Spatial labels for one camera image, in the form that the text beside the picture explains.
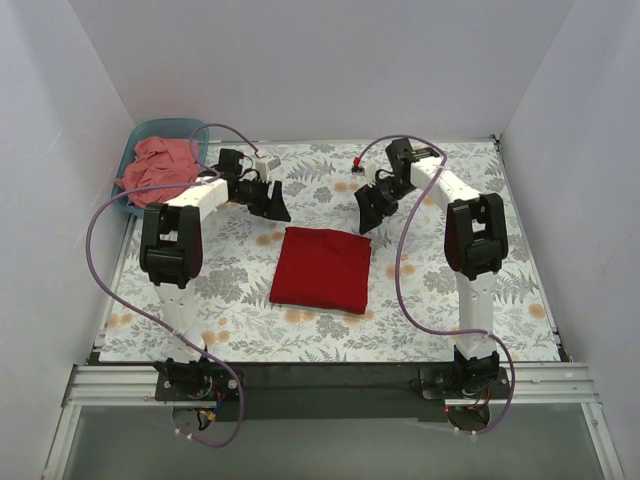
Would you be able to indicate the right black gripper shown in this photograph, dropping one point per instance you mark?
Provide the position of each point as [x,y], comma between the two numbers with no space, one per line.
[379,195]

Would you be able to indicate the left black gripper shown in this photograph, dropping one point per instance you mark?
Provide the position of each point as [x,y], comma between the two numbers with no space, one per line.
[269,197]

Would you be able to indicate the dark red t shirt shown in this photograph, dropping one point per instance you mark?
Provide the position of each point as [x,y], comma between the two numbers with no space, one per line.
[324,269]

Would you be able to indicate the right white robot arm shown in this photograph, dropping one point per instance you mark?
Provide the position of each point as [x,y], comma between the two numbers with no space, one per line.
[475,246]

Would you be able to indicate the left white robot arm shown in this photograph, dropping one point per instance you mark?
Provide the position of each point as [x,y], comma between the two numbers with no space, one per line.
[171,254]

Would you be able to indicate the floral patterned table mat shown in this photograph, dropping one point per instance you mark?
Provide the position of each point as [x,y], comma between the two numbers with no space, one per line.
[240,324]

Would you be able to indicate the blue plastic basket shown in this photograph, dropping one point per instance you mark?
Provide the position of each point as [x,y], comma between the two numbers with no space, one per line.
[168,128]

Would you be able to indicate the pink t shirt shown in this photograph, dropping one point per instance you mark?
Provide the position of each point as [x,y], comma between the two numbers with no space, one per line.
[158,161]

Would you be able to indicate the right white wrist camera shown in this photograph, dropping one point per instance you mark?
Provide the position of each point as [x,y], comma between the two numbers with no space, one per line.
[368,171]

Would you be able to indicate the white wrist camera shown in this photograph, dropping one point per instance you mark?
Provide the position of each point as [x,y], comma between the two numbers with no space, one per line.
[265,166]
[368,171]

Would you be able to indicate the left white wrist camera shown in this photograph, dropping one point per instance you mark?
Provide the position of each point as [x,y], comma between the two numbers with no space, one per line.
[265,166]

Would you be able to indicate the aluminium frame rail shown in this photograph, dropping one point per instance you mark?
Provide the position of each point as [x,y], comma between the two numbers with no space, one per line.
[106,414]

